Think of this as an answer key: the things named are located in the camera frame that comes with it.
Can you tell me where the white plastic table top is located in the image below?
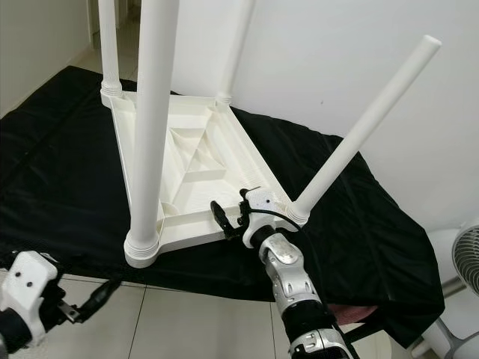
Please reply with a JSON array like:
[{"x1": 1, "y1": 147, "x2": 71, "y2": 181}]
[{"x1": 101, "y1": 86, "x2": 309, "y2": 269}]

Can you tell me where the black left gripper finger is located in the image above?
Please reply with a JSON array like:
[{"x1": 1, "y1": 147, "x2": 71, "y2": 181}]
[{"x1": 79, "y1": 279, "x2": 122, "y2": 321}]

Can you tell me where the pink stool seat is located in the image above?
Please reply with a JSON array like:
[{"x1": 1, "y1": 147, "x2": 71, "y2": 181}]
[{"x1": 333, "y1": 303, "x2": 379, "y2": 324}]

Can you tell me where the white plastic table leg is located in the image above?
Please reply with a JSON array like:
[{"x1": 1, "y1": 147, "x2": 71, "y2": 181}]
[
  {"x1": 98, "y1": 0, "x2": 123, "y2": 96},
  {"x1": 288, "y1": 35, "x2": 442, "y2": 225},
  {"x1": 123, "y1": 0, "x2": 182, "y2": 259},
  {"x1": 216, "y1": 0, "x2": 257, "y2": 104}
]

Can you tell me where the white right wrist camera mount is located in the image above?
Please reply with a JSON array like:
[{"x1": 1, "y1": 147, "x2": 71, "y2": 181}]
[{"x1": 241, "y1": 187, "x2": 281, "y2": 248}]

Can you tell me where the black tablecloth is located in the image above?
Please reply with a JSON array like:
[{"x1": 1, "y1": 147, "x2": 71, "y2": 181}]
[{"x1": 0, "y1": 66, "x2": 446, "y2": 346}]

